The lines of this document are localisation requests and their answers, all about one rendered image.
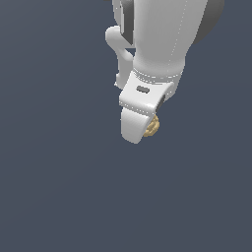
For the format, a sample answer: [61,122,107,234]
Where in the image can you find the small tan knobbly object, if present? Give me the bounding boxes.
[142,113,161,138]

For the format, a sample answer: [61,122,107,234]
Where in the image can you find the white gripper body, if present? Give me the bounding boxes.
[118,69,176,116]

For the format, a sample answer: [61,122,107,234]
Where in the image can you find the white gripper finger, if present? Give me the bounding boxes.
[120,107,157,145]

